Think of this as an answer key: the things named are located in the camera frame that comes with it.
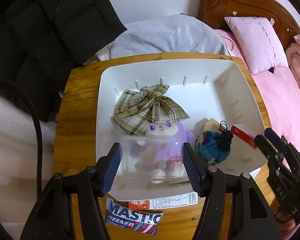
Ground red white box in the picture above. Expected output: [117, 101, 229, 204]
[230, 124, 257, 148]

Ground blue drawstring pouch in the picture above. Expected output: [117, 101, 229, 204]
[194, 120, 233, 165]

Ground long orange white box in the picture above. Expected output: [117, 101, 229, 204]
[128, 192, 198, 210]

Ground clear plastic box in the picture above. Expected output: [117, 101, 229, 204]
[118, 136, 187, 184]

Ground purple plush toy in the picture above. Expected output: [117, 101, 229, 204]
[131, 122, 194, 184]

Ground blue Mastic snack packet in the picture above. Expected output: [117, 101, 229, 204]
[104, 198, 164, 235]

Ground plaid fabric bow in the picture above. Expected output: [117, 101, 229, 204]
[113, 85, 190, 136]

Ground small white carton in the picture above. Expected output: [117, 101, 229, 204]
[249, 167, 261, 179]

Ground pink bedspread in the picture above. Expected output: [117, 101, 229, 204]
[213, 28, 300, 170]

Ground wooden table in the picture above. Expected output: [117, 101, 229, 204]
[52, 51, 276, 240]

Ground white plastic tray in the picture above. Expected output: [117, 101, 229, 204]
[96, 59, 266, 202]

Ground pink pillow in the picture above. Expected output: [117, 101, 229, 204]
[224, 16, 288, 75]

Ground white curtain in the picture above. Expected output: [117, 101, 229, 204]
[0, 89, 63, 239]

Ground grey blanket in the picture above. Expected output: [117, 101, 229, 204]
[96, 14, 230, 61]

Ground wooden headboard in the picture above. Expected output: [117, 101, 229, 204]
[197, 0, 300, 49]

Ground black jacket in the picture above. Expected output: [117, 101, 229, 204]
[0, 0, 126, 122]

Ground black cable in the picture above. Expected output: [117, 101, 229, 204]
[14, 89, 44, 196]

